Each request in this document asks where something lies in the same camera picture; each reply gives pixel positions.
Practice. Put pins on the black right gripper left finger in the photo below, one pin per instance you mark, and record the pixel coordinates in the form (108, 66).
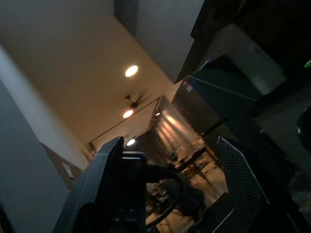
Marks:
(97, 182)

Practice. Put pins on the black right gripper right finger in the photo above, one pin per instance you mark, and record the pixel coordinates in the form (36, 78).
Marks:
(243, 182)

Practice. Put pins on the round ceiling light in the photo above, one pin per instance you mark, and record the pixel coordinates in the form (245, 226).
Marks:
(128, 113)
(130, 142)
(131, 71)

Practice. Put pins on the dining table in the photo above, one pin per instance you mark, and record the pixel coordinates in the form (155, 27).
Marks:
(194, 157)

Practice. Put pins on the black round speaker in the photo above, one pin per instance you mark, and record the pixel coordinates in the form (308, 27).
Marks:
(305, 131)

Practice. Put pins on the grey refrigerator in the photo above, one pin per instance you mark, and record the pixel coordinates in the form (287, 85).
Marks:
(218, 102)

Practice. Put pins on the brown curtain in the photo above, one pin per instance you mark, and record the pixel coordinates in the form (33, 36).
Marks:
(167, 131)

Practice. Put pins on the dark ceiling fan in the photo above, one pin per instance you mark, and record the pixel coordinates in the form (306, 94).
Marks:
(134, 100)

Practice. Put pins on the green plastic tube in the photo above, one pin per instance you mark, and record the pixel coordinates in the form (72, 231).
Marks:
(307, 63)

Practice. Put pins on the white wall switch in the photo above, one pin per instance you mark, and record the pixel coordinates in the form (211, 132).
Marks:
(67, 170)

